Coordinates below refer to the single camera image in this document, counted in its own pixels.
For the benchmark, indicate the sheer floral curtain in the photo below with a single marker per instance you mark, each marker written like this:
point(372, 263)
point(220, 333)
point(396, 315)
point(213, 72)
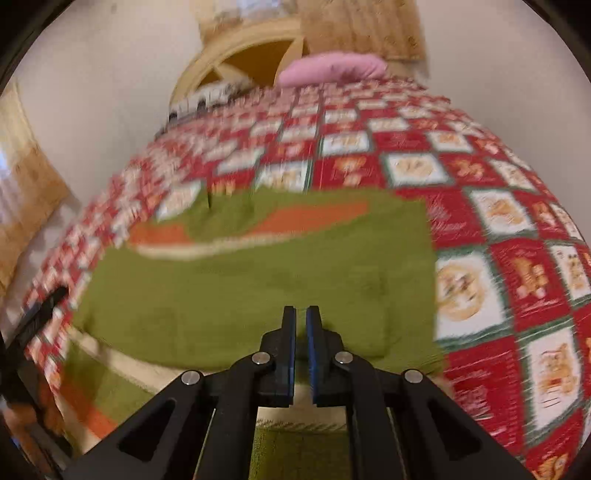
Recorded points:
point(240, 18)

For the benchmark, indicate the cream wooden headboard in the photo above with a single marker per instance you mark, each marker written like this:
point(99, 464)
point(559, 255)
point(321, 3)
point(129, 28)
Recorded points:
point(207, 64)

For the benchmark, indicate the green sweater with orange stripe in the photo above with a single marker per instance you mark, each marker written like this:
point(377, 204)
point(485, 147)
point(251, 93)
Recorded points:
point(240, 286)

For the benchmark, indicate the white printed pillow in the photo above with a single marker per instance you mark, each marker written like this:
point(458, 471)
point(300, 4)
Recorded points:
point(207, 96)

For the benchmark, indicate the pink pillow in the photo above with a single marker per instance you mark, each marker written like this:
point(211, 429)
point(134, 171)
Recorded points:
point(332, 68)

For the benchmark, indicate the red bear printed blanket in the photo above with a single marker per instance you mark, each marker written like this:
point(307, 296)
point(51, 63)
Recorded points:
point(485, 207)

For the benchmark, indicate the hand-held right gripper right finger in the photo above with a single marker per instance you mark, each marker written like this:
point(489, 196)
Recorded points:
point(312, 355)

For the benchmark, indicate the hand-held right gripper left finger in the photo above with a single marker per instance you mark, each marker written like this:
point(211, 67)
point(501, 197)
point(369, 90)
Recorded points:
point(291, 355)

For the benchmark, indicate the tan floral curtain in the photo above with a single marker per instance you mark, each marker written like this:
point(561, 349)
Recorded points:
point(364, 27)
point(27, 184)

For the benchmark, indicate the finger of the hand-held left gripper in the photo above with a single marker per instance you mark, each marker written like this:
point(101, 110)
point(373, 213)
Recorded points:
point(44, 310)

